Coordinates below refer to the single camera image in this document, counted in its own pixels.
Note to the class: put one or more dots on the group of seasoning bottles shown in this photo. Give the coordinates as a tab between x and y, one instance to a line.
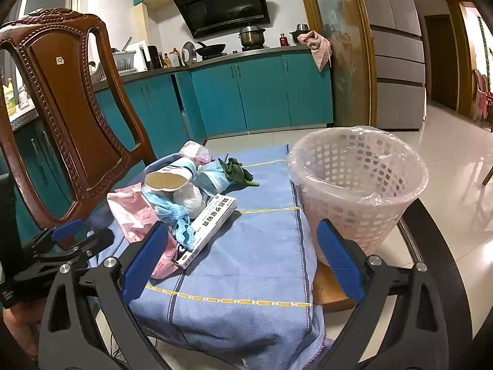
171	59

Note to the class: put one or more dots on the black range hood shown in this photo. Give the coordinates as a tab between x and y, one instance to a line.
223	7

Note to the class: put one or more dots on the round steel lid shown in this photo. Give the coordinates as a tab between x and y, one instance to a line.
188	52

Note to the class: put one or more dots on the carved wooden chair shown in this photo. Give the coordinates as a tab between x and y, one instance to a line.
57	104

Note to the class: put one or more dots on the pink packet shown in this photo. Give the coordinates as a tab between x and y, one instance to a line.
131	216

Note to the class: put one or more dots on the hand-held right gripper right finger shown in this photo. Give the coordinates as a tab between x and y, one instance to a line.
339	254

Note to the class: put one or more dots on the glass door with wooden frame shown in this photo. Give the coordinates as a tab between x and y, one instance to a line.
346	46

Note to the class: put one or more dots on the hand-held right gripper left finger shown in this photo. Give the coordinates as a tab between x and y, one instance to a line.
146	258

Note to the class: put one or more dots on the pink and white wrapper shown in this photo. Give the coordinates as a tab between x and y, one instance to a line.
194	150

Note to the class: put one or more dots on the paper cup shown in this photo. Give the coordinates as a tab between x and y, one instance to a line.
165	180

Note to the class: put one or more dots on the dark pot with steel lid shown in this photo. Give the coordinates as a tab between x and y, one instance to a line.
301	32

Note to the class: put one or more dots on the white plastic lattice basket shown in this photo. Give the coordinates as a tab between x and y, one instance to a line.
346	216

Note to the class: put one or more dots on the black countertop appliance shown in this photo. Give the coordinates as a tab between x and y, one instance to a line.
153	57

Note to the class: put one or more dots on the white medicine box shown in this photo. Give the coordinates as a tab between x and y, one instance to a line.
212	219

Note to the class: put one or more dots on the teal lower kitchen cabinets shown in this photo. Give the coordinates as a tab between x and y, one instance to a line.
262	92

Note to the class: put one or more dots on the dark wooden door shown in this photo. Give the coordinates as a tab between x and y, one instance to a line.
441	61

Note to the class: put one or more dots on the red bottle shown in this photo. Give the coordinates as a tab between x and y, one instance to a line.
284	40

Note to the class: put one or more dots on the clear plastic basket liner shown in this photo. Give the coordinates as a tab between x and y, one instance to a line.
385	196

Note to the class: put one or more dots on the white dish rack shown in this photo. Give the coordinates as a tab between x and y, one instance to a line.
125	59

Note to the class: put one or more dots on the pink hanging towel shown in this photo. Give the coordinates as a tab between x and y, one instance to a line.
321	48

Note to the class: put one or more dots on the pink chairs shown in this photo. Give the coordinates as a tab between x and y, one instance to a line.
483	96

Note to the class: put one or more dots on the stainless steel pot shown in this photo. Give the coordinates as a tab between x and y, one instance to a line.
251	36

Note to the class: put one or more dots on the black wok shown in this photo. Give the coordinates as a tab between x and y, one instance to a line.
211	48

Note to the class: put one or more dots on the green cloth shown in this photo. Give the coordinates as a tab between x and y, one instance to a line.
237	171

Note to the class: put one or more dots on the silver refrigerator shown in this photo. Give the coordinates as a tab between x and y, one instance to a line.
396	46

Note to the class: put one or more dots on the person's left forearm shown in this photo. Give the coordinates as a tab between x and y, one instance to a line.
17	331

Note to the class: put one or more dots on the white tissue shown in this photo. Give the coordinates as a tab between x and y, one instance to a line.
190	198

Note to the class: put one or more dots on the blue cloth with yellow stripes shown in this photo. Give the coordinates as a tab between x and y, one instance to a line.
250	258

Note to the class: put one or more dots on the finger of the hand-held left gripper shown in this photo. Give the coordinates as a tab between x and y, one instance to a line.
67	229
96	241

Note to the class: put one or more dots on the yellow-green bottle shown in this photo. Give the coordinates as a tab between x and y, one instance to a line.
8	98

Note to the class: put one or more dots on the light blue face mask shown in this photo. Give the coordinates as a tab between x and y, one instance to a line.
169	210

